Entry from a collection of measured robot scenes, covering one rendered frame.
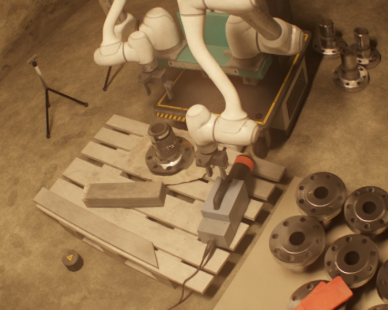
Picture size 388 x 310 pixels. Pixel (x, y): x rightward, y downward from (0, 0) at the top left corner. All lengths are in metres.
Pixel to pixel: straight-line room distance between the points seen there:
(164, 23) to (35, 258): 1.52
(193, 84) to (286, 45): 0.85
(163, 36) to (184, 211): 0.89
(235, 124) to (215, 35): 0.84
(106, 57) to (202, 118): 0.66
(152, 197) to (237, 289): 0.64
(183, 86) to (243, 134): 1.10
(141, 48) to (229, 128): 0.64
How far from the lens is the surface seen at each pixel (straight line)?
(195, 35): 1.94
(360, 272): 2.15
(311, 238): 2.25
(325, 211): 2.33
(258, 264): 2.50
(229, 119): 1.96
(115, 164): 2.98
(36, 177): 3.42
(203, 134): 2.03
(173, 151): 2.74
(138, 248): 2.53
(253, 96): 2.81
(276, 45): 2.30
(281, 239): 2.26
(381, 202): 2.35
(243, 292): 2.43
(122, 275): 2.68
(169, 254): 2.51
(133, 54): 2.40
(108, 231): 2.65
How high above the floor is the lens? 2.15
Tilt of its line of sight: 45 degrees down
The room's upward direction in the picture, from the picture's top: 21 degrees counter-clockwise
